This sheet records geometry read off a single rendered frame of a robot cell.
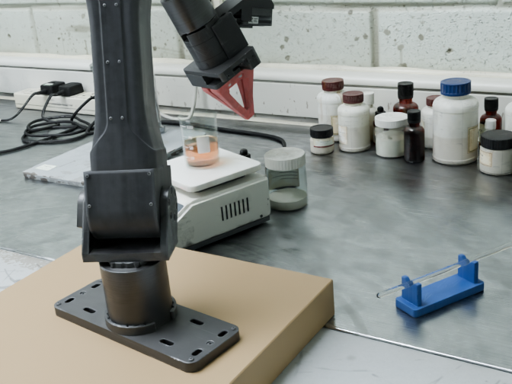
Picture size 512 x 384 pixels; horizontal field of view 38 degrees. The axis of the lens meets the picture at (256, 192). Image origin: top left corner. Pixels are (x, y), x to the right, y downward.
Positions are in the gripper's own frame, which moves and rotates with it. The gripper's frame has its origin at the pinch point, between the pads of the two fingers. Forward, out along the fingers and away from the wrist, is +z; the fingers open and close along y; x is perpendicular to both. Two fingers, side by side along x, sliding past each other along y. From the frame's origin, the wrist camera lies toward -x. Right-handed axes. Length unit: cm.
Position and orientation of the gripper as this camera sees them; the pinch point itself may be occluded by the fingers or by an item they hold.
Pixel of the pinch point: (247, 112)
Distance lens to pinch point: 105.2
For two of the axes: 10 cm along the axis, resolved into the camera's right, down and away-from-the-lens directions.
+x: -7.0, 6.3, -3.4
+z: 4.4, 7.5, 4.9
